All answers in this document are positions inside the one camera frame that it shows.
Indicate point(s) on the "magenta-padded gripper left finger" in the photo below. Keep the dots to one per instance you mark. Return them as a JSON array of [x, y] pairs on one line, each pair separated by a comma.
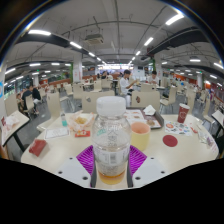
[[73, 170]]

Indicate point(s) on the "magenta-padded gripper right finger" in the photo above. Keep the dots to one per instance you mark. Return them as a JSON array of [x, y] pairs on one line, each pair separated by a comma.
[[148, 170]]

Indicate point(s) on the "clear white-capped drink bottle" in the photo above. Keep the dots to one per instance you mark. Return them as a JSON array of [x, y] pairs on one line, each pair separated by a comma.
[[111, 143]]

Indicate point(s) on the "yellow cup with orange inside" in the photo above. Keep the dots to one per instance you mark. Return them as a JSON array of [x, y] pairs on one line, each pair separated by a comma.
[[140, 136]]

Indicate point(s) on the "flat round red coaster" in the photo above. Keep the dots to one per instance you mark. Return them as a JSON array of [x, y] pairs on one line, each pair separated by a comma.
[[170, 140]]

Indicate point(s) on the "small red packet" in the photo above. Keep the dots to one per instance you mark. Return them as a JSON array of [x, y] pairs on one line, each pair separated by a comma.
[[82, 133]]

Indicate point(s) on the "white paper receipt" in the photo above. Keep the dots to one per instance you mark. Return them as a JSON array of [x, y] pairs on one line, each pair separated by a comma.
[[56, 132]]

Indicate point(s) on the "red wallet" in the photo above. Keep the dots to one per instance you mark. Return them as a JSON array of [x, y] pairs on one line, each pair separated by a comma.
[[37, 147]]

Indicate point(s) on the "crumpled food wrapper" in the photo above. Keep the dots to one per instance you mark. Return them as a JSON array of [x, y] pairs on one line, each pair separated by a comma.
[[81, 120]]

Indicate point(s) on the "small teal bottle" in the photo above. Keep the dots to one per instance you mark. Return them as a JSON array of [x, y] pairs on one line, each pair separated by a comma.
[[63, 120]]

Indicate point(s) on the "dark food tray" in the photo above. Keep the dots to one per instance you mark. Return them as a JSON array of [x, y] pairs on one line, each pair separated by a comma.
[[159, 120]]

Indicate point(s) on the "printed picture leaflet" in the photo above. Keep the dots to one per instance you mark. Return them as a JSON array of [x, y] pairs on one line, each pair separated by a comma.
[[178, 128]]

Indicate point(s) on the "white paper napkin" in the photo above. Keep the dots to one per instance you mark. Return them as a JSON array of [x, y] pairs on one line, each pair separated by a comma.
[[149, 110]]

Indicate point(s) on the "clear plastic packets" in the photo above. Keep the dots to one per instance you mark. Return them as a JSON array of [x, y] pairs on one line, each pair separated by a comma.
[[205, 136]]

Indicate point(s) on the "red paper cup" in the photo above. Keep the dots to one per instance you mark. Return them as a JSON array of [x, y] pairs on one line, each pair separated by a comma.
[[183, 114]]

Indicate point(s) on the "group of beige chairs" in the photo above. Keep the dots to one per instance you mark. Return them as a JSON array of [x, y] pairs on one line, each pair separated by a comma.
[[146, 99]]

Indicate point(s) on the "neighbouring table with papers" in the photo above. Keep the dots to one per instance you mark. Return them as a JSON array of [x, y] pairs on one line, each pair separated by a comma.
[[13, 123]]

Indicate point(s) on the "person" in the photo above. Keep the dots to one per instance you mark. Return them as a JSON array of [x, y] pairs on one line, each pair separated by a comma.
[[125, 85], [153, 79], [36, 94], [26, 95]]

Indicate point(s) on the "neighbouring beige table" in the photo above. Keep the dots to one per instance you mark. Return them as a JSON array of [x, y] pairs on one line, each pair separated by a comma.
[[218, 117]]

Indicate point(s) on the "ceiling air conditioner unit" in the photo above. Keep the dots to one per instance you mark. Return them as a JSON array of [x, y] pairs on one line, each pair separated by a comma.
[[94, 39]]

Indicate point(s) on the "group of ceiling lights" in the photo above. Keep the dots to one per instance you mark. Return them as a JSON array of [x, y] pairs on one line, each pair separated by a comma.
[[39, 32]]

